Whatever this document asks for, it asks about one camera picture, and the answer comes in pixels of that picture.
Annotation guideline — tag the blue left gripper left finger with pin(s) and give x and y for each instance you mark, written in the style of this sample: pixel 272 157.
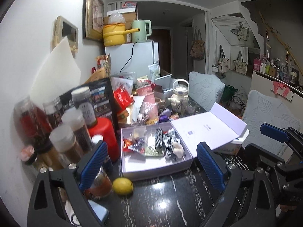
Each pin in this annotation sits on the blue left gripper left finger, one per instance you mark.
pixel 90 164

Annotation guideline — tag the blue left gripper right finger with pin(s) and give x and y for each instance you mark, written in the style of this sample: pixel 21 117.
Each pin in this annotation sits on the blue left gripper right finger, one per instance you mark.
pixel 213 165

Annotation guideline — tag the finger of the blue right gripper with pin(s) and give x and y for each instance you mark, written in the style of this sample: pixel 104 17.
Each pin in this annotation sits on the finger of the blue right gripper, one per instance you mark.
pixel 273 132

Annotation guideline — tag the red candy wrapper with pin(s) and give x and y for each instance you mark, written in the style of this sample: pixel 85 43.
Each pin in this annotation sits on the red candy wrapper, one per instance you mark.
pixel 129 145

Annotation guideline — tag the green tea sachet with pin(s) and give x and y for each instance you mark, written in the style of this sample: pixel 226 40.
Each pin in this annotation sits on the green tea sachet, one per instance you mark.
pixel 152 152

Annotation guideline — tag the black white gingham cloth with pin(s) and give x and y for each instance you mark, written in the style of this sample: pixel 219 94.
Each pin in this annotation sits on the black white gingham cloth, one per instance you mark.
pixel 170 143

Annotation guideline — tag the purple white snack bag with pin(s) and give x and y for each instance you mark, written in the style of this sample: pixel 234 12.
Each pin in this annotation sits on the purple white snack bag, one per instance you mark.
pixel 139 145

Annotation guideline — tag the clear bag with nuts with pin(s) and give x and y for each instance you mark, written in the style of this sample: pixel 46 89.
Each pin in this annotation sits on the clear bag with nuts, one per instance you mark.
pixel 150 145

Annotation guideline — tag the orange-filled clear jar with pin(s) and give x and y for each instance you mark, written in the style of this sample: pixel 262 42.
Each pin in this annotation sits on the orange-filled clear jar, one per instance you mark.
pixel 100 188

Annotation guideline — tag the red plastic canister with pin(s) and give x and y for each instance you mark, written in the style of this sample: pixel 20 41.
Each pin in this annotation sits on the red plastic canister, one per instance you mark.
pixel 105 128

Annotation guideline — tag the brown-filled clear jar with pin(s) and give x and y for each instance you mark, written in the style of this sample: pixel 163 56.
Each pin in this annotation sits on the brown-filled clear jar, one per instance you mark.
pixel 65 142

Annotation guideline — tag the yellow-green pear fruit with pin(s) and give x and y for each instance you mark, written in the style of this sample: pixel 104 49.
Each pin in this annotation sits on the yellow-green pear fruit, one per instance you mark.
pixel 123 186

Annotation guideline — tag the white mask box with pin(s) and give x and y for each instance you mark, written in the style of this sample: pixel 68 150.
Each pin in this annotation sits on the white mask box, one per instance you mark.
pixel 233 147

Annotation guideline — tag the lavender open gift box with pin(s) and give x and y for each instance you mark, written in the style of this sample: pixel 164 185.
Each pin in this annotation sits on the lavender open gift box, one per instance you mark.
pixel 216 128

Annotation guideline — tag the light blue case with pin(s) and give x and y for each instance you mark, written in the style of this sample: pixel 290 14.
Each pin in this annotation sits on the light blue case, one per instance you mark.
pixel 100 211

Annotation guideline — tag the red snack pouch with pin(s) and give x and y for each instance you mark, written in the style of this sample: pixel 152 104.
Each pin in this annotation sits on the red snack pouch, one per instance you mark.
pixel 123 98

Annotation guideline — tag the black coffee bag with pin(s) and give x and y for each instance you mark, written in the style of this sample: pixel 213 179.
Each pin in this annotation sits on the black coffee bag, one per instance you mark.
pixel 101 98

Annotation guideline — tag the dark labelled jar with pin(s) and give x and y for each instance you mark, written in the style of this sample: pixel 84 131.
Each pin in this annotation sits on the dark labelled jar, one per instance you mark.
pixel 82 100

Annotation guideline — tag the white round-button device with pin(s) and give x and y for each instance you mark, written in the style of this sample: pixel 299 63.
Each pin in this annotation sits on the white round-button device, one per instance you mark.
pixel 71 214

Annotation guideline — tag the pink cup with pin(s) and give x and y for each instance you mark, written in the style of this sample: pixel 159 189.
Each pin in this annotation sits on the pink cup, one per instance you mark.
pixel 149 105

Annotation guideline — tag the white ceramic teapot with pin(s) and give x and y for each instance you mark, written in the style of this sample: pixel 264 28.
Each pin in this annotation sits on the white ceramic teapot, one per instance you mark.
pixel 179 98

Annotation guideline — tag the light blue quilted cushion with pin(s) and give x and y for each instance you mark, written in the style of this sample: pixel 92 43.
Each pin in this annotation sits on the light blue quilted cushion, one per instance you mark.
pixel 205 89

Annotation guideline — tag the white board sheet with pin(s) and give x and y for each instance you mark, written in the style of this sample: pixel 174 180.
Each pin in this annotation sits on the white board sheet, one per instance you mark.
pixel 58 74

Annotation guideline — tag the white mini fridge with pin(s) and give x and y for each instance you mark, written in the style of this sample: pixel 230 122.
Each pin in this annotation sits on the white mini fridge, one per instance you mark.
pixel 133 58

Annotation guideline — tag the yellow enamel pot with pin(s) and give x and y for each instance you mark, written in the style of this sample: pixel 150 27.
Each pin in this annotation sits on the yellow enamel pot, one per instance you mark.
pixel 116 34

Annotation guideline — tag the mint green kettle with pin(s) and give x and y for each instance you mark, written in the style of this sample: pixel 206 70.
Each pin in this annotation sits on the mint green kettle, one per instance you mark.
pixel 145 30

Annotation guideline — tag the framed picture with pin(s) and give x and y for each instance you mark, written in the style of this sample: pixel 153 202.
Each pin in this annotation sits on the framed picture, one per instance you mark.
pixel 93 14

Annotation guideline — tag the beige wall intercom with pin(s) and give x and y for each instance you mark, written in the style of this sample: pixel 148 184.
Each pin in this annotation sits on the beige wall intercom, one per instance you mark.
pixel 65 29

